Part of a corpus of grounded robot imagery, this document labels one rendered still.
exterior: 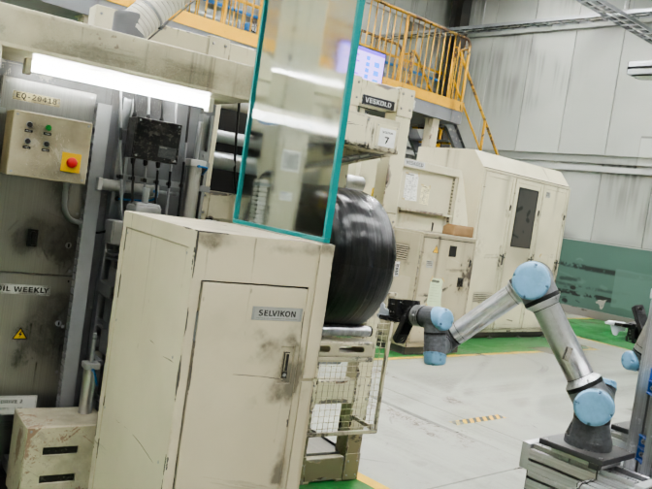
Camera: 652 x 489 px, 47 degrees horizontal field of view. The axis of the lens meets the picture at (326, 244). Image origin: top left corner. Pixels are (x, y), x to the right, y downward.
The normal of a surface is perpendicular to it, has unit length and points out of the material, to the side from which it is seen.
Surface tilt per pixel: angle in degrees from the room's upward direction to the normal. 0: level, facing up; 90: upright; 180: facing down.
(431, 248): 90
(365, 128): 90
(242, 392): 90
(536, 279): 84
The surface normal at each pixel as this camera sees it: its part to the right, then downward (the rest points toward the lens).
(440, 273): 0.66, 0.14
